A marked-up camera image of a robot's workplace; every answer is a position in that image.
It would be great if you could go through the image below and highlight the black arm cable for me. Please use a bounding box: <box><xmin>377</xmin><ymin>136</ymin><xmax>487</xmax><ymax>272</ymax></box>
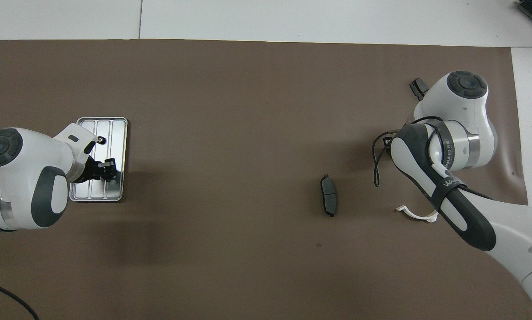
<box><xmin>372</xmin><ymin>116</ymin><xmax>444</xmax><ymax>187</ymax></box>
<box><xmin>0</xmin><ymin>279</ymin><xmax>40</xmax><ymax>320</ymax></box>

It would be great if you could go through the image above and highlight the long grey brake pad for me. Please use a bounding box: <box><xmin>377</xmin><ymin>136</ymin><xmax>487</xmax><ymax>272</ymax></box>
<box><xmin>320</xmin><ymin>174</ymin><xmax>338</xmax><ymax>218</ymax></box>

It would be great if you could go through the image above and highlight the white curved plastic bracket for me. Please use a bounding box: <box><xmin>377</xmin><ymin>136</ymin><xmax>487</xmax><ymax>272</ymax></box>
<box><xmin>396</xmin><ymin>204</ymin><xmax>440</xmax><ymax>223</ymax></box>

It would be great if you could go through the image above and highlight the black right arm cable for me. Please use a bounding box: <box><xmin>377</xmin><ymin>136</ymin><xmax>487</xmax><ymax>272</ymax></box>
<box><xmin>372</xmin><ymin>116</ymin><xmax>444</xmax><ymax>187</ymax></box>

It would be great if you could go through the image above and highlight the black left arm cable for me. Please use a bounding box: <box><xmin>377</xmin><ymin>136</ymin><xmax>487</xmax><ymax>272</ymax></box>
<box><xmin>0</xmin><ymin>279</ymin><xmax>40</xmax><ymax>320</ymax></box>

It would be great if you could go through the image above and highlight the brown table mat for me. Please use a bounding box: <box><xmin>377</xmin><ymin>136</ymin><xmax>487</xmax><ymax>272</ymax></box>
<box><xmin>0</xmin><ymin>39</ymin><xmax>532</xmax><ymax>320</ymax></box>

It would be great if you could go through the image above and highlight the short grooved grey brake pad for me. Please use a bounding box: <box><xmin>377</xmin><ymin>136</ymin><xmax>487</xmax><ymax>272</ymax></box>
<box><xmin>409</xmin><ymin>78</ymin><xmax>429</xmax><ymax>102</ymax></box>

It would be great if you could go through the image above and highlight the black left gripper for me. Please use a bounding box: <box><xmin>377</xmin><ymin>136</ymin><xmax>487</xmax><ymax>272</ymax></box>
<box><xmin>72</xmin><ymin>156</ymin><xmax>118</xmax><ymax>184</ymax></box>

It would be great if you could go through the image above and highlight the silver metal tray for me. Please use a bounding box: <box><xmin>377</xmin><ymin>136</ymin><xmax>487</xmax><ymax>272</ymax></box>
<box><xmin>69</xmin><ymin>117</ymin><xmax>128</xmax><ymax>202</ymax></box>

